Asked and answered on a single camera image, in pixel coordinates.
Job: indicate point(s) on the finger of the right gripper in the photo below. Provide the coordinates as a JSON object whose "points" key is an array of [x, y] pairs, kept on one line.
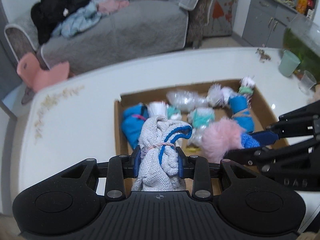
{"points": [[263, 155], [298, 123]]}

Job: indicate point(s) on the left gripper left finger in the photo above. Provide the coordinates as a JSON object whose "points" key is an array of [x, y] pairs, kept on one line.
{"points": [[119, 168]]}

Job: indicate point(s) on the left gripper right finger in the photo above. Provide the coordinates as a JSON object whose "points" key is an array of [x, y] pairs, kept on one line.
{"points": [[196, 168]]}

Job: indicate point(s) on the white blue-trimmed sock bundle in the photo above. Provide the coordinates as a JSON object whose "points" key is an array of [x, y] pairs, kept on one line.
{"points": [[158, 170]]}

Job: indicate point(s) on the pink fluffy sock bundle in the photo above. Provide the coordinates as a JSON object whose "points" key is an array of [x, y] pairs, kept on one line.
{"points": [[219, 138]]}

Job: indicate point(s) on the teal white plastic bundle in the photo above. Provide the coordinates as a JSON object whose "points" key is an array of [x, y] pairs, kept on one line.
{"points": [[199, 118]]}

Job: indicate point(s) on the blue sock with rubber band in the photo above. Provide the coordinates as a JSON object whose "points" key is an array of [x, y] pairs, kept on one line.
{"points": [[241, 113]]}

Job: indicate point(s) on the clear plastic cup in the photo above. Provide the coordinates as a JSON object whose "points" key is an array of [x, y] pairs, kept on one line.
{"points": [[306, 82]]}

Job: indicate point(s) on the brown cardboard box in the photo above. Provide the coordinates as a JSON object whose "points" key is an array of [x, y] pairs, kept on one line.
{"points": [[217, 119]]}

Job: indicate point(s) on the blue sock bundle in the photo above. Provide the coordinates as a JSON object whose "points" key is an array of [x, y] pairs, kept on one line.
{"points": [[132, 123]]}

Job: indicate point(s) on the mint green cup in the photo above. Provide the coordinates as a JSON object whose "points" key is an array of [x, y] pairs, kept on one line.
{"points": [[288, 64]]}

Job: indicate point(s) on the clear plastic wrapped bundle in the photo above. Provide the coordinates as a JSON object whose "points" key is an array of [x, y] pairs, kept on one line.
{"points": [[186, 101]]}

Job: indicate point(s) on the white sock roll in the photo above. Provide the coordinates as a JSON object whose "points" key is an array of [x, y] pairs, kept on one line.
{"points": [[157, 108]]}

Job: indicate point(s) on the small green white sock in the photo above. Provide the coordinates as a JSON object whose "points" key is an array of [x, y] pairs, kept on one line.
{"points": [[247, 85]]}

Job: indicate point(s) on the grey cabinet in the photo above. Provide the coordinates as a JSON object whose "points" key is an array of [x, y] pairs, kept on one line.
{"points": [[266, 23]]}

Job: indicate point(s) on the pink child chair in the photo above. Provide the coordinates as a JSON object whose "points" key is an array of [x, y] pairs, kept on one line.
{"points": [[36, 78]]}

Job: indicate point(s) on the grey sofa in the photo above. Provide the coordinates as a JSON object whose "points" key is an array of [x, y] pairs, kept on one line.
{"points": [[144, 28]]}

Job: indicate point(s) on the light blue clothing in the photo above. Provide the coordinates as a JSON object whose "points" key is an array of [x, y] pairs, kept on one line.
{"points": [[78, 22]]}

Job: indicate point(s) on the pink clothing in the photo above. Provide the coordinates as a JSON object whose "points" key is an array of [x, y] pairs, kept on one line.
{"points": [[110, 6]]}

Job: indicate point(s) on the black clothing pile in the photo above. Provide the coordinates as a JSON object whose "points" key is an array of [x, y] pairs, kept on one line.
{"points": [[47, 14]]}

